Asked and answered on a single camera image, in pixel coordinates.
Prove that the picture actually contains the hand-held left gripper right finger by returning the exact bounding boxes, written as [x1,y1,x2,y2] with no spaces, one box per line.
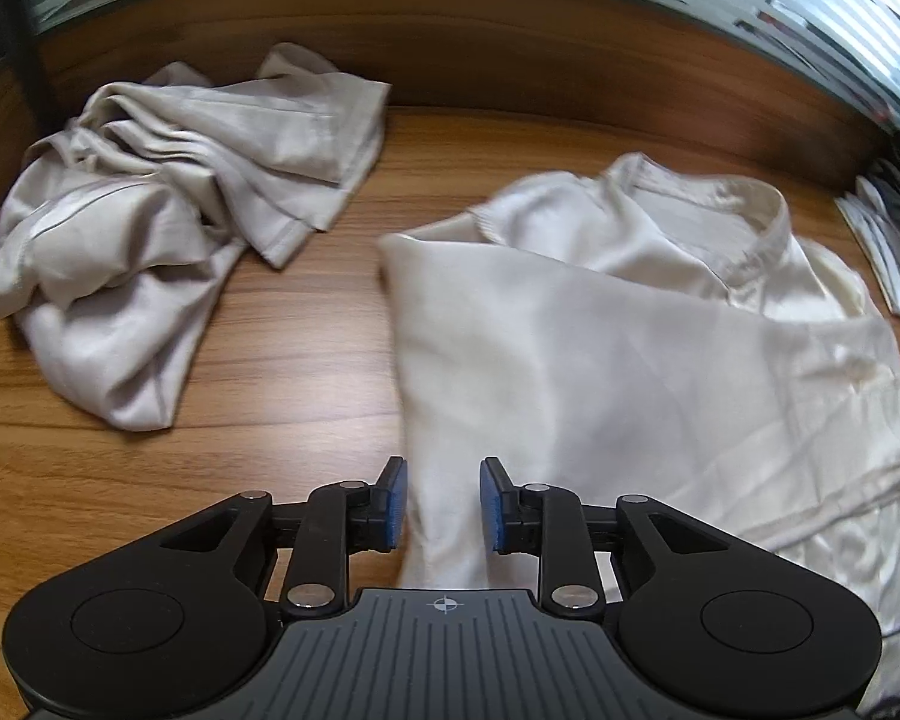
[478,456,728,620]

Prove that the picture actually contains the beige crumpled garment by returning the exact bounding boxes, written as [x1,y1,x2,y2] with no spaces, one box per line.
[0,41,392,434]

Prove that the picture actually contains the white folded garment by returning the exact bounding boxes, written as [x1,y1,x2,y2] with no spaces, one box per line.
[832,172,900,327]

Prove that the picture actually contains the cream satin shirt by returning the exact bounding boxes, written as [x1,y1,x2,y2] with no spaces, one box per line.
[375,151,900,720]

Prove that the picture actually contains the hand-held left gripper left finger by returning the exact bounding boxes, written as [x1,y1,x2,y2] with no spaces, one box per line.
[157,456,408,620]

